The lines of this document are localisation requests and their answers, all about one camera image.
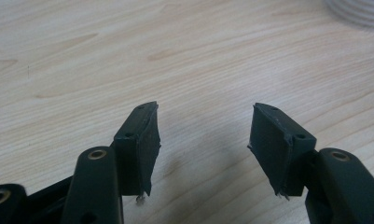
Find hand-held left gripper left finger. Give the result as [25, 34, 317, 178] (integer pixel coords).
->
[112, 101, 162, 199]

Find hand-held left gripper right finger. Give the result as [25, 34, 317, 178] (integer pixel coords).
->
[246, 102, 318, 201]

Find translucent tube with white base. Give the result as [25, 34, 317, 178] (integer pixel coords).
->
[323, 0, 374, 30]

